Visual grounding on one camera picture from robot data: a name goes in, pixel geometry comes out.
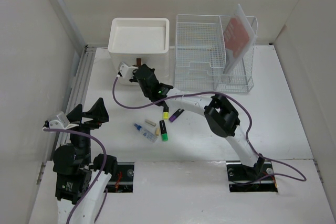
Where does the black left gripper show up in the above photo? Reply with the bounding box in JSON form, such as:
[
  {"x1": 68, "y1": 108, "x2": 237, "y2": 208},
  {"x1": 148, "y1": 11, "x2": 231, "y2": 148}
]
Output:
[{"x1": 65, "y1": 97, "x2": 108, "y2": 164}]

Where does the white top drawer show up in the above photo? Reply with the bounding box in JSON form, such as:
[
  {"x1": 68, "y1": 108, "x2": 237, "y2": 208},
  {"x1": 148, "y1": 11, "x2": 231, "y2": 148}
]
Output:
[{"x1": 110, "y1": 53, "x2": 169, "y2": 73}]

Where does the clear mesh document pouch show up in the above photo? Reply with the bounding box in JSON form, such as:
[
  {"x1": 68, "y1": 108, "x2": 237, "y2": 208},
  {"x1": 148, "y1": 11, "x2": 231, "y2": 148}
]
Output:
[{"x1": 223, "y1": 4, "x2": 256, "y2": 74}]

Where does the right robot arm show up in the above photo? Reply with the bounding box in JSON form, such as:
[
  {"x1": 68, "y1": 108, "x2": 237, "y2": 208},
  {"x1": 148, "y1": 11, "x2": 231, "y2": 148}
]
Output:
[{"x1": 126, "y1": 64, "x2": 265, "y2": 180}]

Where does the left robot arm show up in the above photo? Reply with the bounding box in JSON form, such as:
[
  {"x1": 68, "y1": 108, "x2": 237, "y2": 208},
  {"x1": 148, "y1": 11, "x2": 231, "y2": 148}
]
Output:
[{"x1": 46, "y1": 98, "x2": 118, "y2": 223}]

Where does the white drawer organizer body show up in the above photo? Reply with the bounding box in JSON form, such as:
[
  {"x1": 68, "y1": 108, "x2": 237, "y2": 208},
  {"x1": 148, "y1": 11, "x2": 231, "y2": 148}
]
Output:
[{"x1": 108, "y1": 18, "x2": 170, "y2": 83}]

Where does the yellow highlighter marker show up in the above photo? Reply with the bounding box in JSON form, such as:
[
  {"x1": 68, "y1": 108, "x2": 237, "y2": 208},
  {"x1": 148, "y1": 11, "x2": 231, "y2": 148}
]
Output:
[{"x1": 162, "y1": 105, "x2": 170, "y2": 120}]

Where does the grey eraser stick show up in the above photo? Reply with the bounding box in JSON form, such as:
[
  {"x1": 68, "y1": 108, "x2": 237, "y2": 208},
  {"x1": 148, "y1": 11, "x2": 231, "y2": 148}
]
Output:
[{"x1": 145, "y1": 119, "x2": 156, "y2": 126}]

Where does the purple highlighter marker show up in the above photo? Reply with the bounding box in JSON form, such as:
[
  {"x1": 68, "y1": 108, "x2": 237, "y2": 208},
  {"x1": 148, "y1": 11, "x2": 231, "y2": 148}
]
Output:
[{"x1": 169, "y1": 109, "x2": 184, "y2": 123}]

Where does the clear spray bottle blue cap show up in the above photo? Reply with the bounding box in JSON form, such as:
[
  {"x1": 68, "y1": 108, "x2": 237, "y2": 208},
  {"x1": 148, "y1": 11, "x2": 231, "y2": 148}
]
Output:
[{"x1": 134, "y1": 123, "x2": 158, "y2": 143}]

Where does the green highlighter marker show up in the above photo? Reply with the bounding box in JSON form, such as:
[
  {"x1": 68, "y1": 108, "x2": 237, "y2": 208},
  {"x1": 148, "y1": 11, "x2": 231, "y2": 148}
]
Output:
[{"x1": 159, "y1": 120, "x2": 169, "y2": 142}]

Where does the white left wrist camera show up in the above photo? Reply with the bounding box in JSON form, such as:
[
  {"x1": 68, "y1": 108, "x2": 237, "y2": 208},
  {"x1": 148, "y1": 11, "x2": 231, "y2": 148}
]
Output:
[{"x1": 44, "y1": 111, "x2": 70, "y2": 130}]

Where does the aluminium rail frame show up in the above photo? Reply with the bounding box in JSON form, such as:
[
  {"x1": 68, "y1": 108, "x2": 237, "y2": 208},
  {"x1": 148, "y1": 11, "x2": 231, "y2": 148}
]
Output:
[{"x1": 52, "y1": 45, "x2": 97, "y2": 162}]

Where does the white wire mesh file rack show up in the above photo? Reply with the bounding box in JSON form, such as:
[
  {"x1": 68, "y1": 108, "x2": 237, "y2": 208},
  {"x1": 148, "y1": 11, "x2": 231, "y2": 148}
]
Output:
[{"x1": 173, "y1": 14, "x2": 255, "y2": 93}]

